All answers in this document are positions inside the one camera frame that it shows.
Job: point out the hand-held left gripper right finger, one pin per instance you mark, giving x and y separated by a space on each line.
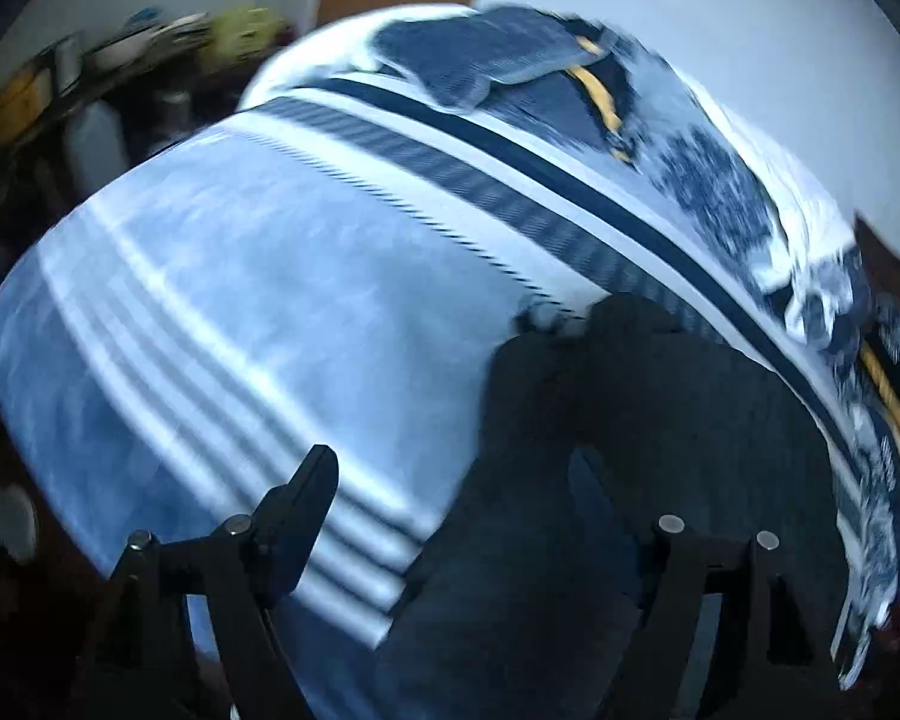
596 487

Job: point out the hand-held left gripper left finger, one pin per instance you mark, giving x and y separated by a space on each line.
307 532

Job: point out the black puffer jacket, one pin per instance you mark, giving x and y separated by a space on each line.
720 427

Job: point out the blue white striped cloth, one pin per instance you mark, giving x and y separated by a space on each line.
232 300

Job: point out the printed pillow with yellow stripe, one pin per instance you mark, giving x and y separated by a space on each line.
889 480

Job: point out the white and blue printed duvet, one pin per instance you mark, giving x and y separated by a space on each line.
720 180

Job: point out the carved wooden headboard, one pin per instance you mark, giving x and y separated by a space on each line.
896 247

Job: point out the white plastic container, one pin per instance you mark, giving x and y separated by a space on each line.
94 146

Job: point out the striped blue pillow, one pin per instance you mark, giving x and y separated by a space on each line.
480 52

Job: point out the dark side table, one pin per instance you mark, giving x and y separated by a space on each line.
135 97

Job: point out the yellow plastic bag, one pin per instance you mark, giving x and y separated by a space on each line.
244 30

